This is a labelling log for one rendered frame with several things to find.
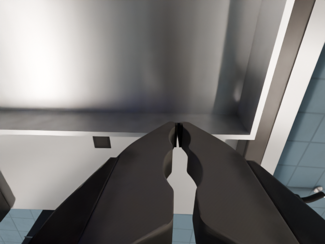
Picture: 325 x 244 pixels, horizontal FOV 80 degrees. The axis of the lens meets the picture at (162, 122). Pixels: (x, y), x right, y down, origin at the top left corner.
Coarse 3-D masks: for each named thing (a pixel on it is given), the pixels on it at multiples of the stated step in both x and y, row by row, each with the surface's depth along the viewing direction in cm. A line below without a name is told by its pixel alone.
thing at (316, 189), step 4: (316, 188) 142; (320, 188) 141; (320, 192) 138; (308, 196) 136; (312, 196) 135; (316, 196) 135; (320, 196) 135; (324, 196) 136; (304, 200) 132; (308, 200) 132; (312, 200) 133
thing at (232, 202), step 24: (192, 144) 10; (216, 144) 10; (192, 168) 9; (216, 168) 8; (240, 168) 8; (216, 192) 7; (240, 192) 7; (264, 192) 7; (192, 216) 8; (216, 216) 6; (240, 216) 6; (264, 216) 6; (216, 240) 6; (240, 240) 6; (264, 240) 6; (288, 240) 6
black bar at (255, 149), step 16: (304, 0) 11; (304, 16) 12; (288, 32) 12; (304, 32) 12; (288, 48) 13; (288, 64) 13; (272, 80) 14; (288, 80) 14; (272, 96) 14; (272, 112) 15; (272, 128) 16; (240, 144) 18; (256, 144) 17; (256, 160) 17
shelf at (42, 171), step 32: (320, 0) 13; (320, 32) 14; (288, 96) 17; (288, 128) 18; (0, 160) 21; (32, 160) 21; (64, 160) 21; (96, 160) 21; (32, 192) 24; (64, 192) 23; (192, 192) 23
